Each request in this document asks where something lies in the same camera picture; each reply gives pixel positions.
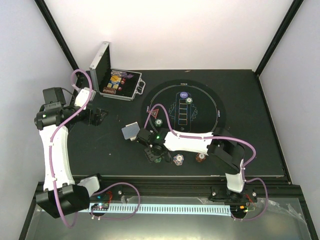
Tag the red triangular all-in marker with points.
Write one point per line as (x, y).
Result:
(154, 113)

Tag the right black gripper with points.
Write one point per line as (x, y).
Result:
(151, 156)

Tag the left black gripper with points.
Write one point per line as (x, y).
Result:
(96, 120)

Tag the purple chip roll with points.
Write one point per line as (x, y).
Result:
(122, 74)

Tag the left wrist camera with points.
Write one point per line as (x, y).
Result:
(54, 95)

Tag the brown poker chip stack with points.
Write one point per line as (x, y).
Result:
(200, 157)

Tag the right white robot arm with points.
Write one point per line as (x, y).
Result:
(226, 152)

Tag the green poker chip stack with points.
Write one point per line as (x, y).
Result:
(158, 160)

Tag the black aluminium rail base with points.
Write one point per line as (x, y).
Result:
(208, 187)

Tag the yellow big blind button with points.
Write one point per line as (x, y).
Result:
(115, 78)

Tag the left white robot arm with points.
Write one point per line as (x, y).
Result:
(61, 196)

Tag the white slotted cable duct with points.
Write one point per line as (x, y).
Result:
(167, 209)

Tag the open aluminium poker case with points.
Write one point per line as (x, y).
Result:
(114, 83)

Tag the blue backed card deck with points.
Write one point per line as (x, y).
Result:
(130, 131)

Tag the orange black chip roll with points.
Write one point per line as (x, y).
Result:
(110, 91)

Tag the purple small blind button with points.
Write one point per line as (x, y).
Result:
(183, 95)

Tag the blue white chip stack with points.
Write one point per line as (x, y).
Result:
(178, 159)

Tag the round black poker mat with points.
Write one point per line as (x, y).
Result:
(205, 114)

